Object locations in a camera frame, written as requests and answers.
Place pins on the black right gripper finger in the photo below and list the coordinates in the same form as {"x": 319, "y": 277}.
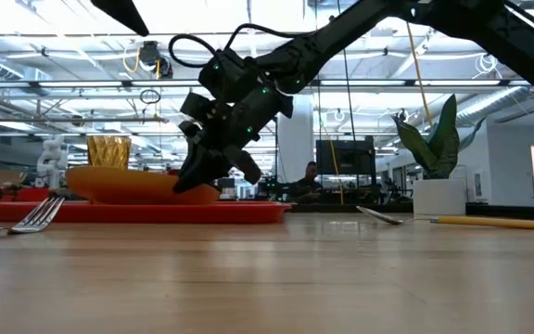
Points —
{"x": 197, "y": 167}
{"x": 246, "y": 164}

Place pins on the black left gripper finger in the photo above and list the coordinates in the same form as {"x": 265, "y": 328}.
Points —
{"x": 125, "y": 14}

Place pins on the orange round plate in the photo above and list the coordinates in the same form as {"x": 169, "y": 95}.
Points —
{"x": 128, "y": 185}

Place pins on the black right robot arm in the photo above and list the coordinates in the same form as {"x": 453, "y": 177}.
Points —
{"x": 341, "y": 28}

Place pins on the red plastic tray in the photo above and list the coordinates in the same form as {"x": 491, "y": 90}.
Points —
{"x": 156, "y": 212}

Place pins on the white pillar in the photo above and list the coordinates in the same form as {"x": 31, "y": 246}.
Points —
{"x": 296, "y": 148}

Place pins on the person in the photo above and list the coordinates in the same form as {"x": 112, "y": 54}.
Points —
{"x": 308, "y": 183}

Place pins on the black standing monitor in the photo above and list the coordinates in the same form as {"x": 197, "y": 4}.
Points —
{"x": 346, "y": 158}

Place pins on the white robot figure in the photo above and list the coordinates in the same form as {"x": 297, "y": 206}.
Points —
{"x": 52, "y": 160}

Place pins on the red bin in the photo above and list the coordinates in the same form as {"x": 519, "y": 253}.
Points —
{"x": 26, "y": 194}

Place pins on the white plant pot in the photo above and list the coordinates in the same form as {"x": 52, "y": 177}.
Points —
{"x": 438, "y": 197}

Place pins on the green snake plant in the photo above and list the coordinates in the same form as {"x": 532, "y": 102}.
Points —
{"x": 441, "y": 148}

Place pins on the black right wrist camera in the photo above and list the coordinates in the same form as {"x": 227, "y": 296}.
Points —
{"x": 223, "y": 74}

